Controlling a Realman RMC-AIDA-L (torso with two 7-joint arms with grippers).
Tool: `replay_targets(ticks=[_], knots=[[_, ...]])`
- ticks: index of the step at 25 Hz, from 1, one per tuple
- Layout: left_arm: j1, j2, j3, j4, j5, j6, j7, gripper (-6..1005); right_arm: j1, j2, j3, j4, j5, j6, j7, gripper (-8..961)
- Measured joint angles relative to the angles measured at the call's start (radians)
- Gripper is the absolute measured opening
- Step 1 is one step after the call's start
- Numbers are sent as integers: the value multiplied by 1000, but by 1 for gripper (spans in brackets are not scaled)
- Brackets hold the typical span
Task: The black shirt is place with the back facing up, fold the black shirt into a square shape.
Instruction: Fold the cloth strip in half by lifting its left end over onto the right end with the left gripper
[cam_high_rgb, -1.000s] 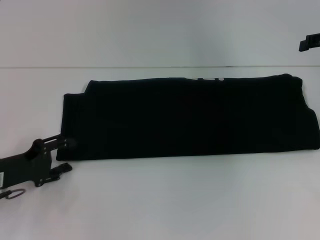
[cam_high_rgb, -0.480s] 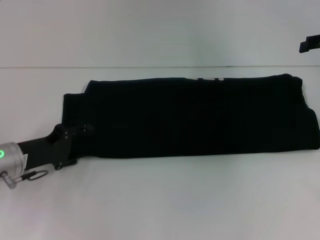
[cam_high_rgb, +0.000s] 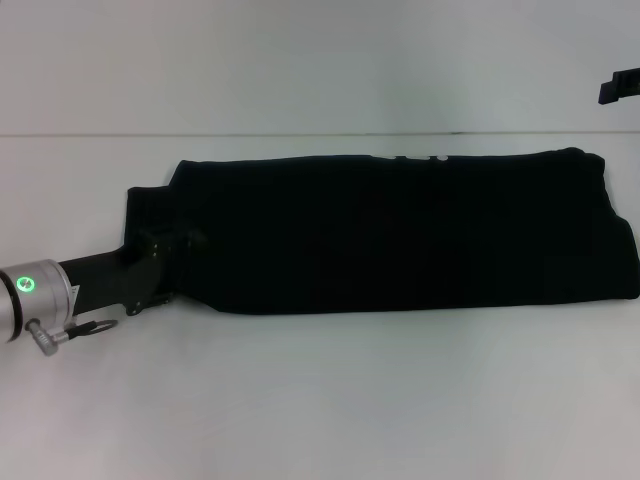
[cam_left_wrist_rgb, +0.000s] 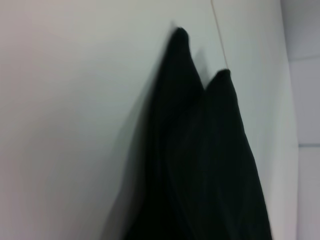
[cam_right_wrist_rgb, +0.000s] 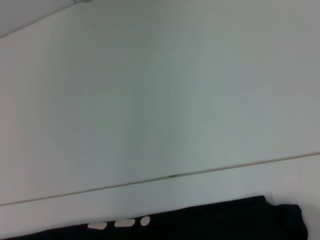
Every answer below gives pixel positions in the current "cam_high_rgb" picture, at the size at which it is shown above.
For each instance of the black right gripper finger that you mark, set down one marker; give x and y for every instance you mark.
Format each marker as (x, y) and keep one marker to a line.
(620, 87)

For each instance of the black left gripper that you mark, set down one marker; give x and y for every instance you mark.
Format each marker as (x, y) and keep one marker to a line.
(115, 275)

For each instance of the black shirt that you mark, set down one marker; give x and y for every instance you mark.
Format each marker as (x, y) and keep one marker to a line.
(400, 235)

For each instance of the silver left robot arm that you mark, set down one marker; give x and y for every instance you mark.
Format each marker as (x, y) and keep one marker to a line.
(35, 295)

